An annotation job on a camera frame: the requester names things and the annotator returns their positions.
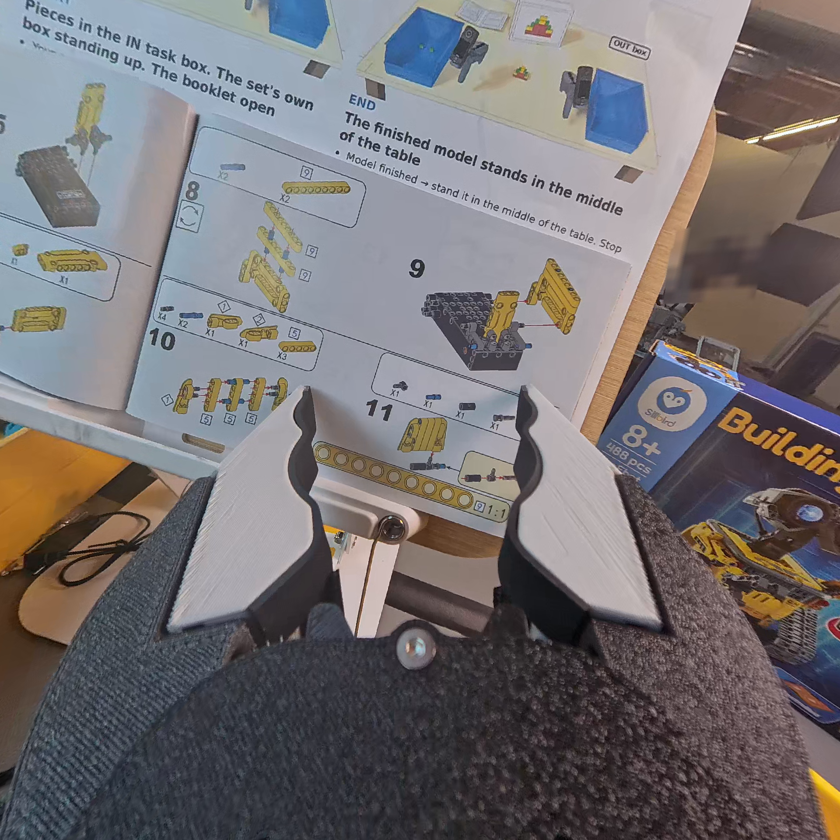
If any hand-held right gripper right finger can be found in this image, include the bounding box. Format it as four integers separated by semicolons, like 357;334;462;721
497;384;665;645

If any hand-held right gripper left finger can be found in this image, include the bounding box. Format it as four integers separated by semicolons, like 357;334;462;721
166;385;343;643

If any lego instruction booklet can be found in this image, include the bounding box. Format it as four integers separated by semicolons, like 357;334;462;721
0;56;634;526

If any robot kit box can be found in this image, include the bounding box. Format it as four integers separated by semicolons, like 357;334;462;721
596;340;840;724

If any instruction booklet on stand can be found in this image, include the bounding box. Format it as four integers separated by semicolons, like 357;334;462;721
18;558;188;647

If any printed task sheet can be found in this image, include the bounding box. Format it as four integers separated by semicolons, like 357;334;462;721
0;0;753;260

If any black cable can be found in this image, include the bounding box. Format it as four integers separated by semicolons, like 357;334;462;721
23;511;153;589

